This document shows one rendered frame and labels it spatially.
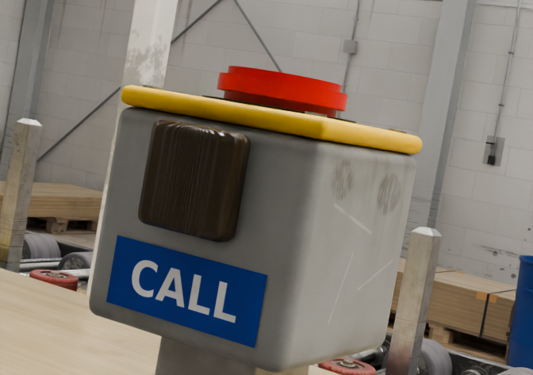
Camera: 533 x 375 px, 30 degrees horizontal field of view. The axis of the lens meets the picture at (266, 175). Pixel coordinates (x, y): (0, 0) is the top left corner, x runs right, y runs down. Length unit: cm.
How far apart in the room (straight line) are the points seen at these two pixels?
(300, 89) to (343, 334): 7
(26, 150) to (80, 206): 680
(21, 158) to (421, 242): 79
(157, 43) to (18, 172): 45
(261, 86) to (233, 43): 862
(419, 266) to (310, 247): 118
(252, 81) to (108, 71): 943
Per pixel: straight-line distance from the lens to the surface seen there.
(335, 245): 28
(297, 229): 26
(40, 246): 242
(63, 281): 166
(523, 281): 595
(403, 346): 146
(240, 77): 29
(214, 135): 27
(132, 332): 140
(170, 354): 31
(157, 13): 155
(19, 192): 188
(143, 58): 155
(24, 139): 187
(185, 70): 916
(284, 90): 29
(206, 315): 28
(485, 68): 788
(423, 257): 144
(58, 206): 844
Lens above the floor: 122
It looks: 3 degrees down
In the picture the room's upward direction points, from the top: 10 degrees clockwise
